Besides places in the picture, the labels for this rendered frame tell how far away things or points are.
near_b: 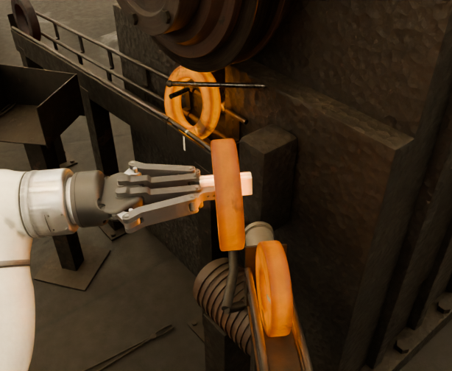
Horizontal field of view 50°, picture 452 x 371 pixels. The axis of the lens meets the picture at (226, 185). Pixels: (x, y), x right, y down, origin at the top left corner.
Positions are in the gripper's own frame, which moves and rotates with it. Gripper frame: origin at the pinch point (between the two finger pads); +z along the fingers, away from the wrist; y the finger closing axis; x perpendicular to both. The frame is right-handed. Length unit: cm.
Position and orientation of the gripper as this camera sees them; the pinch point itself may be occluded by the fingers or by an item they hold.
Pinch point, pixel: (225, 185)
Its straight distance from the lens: 66.3
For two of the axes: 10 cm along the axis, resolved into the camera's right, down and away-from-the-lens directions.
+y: 0.9, 6.2, -7.8
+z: 9.9, -1.0, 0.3
